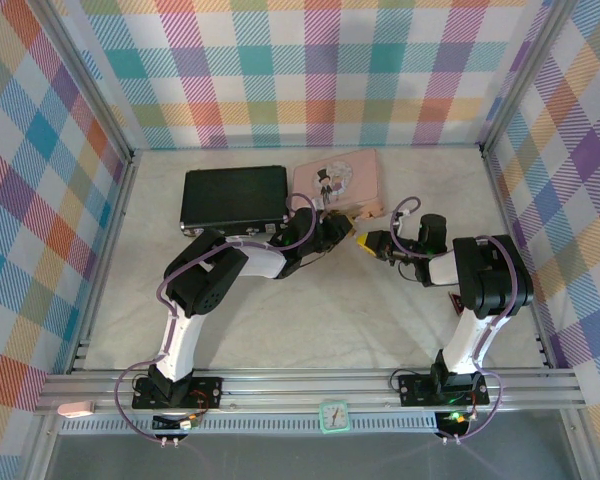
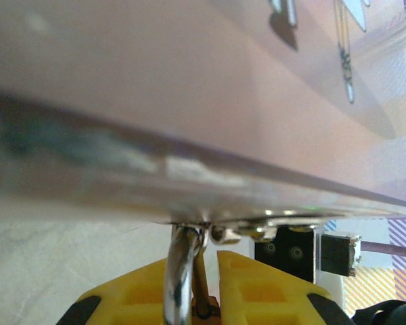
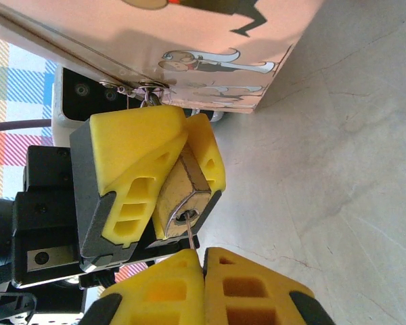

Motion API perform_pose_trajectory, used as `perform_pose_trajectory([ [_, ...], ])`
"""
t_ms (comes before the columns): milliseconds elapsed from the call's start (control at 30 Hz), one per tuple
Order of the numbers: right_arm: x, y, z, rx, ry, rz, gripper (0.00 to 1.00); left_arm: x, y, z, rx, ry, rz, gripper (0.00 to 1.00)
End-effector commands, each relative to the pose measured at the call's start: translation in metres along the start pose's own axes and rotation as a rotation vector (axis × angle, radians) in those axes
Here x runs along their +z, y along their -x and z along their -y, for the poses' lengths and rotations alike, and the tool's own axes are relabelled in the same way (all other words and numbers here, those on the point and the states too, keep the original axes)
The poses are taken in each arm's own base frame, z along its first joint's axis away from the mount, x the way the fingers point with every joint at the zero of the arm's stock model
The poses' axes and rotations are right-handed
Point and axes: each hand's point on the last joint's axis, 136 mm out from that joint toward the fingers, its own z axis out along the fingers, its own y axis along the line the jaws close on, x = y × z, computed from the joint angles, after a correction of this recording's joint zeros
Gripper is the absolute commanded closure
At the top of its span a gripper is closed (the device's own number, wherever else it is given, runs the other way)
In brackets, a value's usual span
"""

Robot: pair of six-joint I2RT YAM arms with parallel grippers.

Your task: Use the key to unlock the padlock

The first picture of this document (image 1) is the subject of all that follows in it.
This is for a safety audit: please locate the pink cartoon tin box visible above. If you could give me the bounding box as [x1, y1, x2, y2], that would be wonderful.
[293, 148, 387, 221]

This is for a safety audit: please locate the black hard case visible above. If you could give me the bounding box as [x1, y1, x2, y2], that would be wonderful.
[178, 164, 290, 239]

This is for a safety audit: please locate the teal square clock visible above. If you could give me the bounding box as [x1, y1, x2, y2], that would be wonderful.
[318, 399, 350, 434]

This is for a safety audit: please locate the small electronics board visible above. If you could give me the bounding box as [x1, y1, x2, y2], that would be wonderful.
[438, 409, 476, 436]
[152, 413, 204, 434]

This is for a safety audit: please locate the pink white small device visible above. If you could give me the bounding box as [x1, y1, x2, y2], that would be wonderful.
[57, 401, 95, 419]

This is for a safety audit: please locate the thin black left gripper cable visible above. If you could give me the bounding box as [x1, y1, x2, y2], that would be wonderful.
[297, 248, 332, 272]

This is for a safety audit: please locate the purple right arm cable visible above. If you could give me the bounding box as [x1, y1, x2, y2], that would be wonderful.
[389, 196, 524, 446]

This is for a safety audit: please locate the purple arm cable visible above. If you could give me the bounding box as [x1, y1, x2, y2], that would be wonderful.
[114, 192, 317, 446]
[389, 196, 524, 446]

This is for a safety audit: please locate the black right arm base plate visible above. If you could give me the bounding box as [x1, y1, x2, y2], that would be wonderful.
[398, 373, 490, 407]

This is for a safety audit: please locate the aluminium profile frame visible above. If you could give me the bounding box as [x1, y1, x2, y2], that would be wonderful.
[22, 0, 594, 480]

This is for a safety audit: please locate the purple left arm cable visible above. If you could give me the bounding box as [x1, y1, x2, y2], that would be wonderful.
[114, 192, 317, 446]

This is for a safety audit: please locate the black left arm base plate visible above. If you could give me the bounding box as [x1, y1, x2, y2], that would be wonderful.
[132, 375, 225, 409]

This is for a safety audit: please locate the grey slotted cable duct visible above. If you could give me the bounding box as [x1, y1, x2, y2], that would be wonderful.
[59, 413, 439, 434]

